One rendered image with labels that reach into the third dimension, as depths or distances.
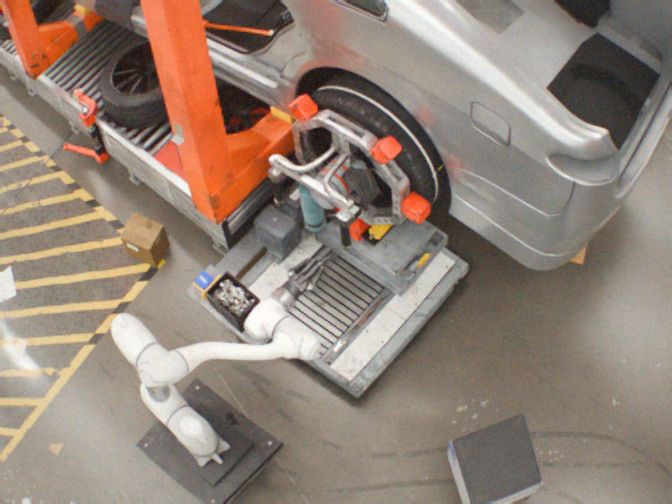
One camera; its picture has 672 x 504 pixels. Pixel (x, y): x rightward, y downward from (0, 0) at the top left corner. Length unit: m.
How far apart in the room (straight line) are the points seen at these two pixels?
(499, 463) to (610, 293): 1.28
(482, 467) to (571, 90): 1.83
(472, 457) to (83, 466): 1.97
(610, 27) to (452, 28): 1.76
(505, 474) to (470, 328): 0.99
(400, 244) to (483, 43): 1.55
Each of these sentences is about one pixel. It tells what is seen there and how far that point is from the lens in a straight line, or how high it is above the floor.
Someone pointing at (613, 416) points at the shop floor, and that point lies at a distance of 4.04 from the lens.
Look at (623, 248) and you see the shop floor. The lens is 4.49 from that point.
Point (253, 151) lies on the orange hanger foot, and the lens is 3.78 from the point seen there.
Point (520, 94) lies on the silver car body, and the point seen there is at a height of 1.67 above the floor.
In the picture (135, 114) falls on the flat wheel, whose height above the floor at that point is 0.42.
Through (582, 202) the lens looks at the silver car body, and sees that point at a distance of 2.95.
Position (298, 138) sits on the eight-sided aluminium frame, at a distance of 3.58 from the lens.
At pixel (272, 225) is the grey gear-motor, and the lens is 3.93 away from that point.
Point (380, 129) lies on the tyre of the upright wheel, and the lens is 3.26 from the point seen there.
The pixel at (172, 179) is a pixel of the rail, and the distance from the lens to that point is 4.22.
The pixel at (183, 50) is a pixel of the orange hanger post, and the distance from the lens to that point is 2.99.
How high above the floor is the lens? 3.67
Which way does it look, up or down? 59 degrees down
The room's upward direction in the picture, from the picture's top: 7 degrees counter-clockwise
